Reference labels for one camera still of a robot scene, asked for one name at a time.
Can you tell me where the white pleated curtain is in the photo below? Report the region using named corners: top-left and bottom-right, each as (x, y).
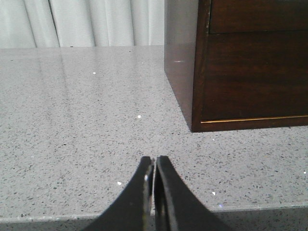
top-left (0, 0), bottom-right (164, 49)

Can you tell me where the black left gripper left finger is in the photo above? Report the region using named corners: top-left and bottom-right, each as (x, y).
top-left (83, 156), bottom-right (154, 231)

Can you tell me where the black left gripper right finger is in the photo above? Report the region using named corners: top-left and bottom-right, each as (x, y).
top-left (154, 156), bottom-right (232, 231)

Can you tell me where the dark wooden drawer cabinet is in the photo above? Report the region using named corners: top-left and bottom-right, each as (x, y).
top-left (164, 0), bottom-right (308, 132)

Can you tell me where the wooden drawer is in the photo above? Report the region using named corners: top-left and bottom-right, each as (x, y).
top-left (210, 0), bottom-right (308, 34)
top-left (202, 31), bottom-right (308, 120)

